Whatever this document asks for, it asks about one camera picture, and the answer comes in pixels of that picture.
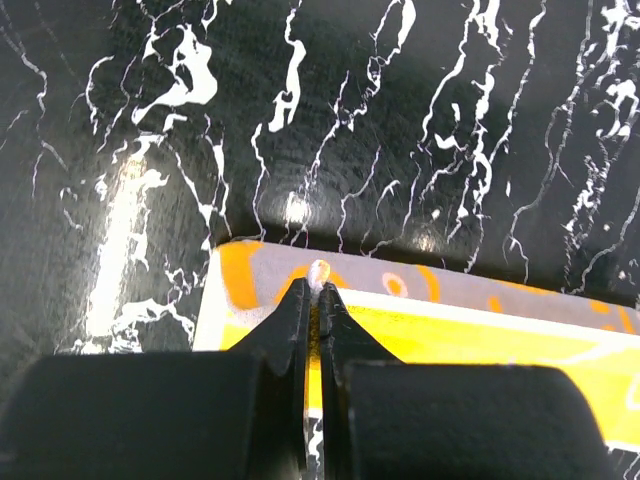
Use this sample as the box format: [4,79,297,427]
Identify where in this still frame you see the orange towel with grey pattern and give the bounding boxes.
[193,241,639,452]

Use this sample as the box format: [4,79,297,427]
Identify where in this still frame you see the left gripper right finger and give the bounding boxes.
[319,285,614,479]

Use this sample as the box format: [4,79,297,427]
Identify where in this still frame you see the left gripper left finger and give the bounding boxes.
[1,279,311,479]

